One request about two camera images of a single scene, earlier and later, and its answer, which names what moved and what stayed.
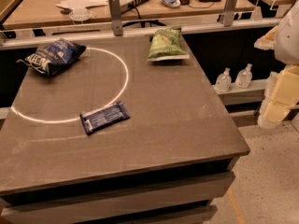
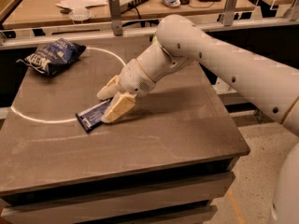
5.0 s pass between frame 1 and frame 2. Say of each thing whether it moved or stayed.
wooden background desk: stayed
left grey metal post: stayed
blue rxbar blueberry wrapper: moved
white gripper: moved
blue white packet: stayed
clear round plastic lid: stayed
